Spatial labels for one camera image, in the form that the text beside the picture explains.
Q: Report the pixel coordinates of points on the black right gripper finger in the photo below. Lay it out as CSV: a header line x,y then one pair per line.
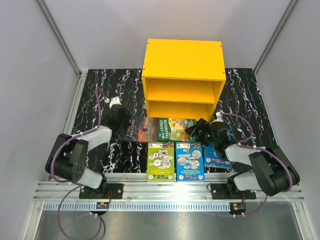
x,y
202,124
193,132

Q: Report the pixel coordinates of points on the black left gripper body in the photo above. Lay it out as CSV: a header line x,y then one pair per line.
x,y
125,117

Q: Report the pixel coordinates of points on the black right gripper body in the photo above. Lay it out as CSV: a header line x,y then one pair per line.
x,y
207,138

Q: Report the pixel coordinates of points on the dark Tale of Two Cities book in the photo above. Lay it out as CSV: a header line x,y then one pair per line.
x,y
139,129

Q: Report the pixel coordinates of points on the lime green 65-Storey Treehouse book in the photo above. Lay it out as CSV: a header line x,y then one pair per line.
x,y
160,162

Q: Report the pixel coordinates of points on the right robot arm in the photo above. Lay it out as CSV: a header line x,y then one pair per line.
x,y
272,173

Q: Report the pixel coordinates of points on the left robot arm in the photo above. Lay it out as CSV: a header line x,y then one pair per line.
x,y
67,159

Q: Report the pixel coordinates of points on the blue 130-Storey Treehouse book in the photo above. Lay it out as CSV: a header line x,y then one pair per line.
x,y
211,159

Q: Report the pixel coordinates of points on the green 104-Storey Treehouse book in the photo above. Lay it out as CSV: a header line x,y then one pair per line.
x,y
174,129

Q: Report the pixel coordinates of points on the yellow wooden shelf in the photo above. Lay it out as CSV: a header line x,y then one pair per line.
x,y
183,78

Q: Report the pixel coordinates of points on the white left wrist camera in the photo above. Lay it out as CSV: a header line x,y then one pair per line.
x,y
113,101

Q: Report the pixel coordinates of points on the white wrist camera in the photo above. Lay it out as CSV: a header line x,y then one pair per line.
x,y
219,120
113,101

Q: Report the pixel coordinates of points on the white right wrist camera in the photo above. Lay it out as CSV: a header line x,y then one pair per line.
x,y
219,120

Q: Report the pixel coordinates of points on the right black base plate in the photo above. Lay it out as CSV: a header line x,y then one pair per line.
x,y
221,191

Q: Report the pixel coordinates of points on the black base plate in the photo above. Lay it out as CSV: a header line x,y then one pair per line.
x,y
221,191
114,189

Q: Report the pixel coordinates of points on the aluminium front rail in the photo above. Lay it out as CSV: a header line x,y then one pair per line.
x,y
137,188

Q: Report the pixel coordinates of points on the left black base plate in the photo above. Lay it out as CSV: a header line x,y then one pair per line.
x,y
114,189

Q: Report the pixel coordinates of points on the perforated cable duct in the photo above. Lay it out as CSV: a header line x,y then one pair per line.
x,y
120,206

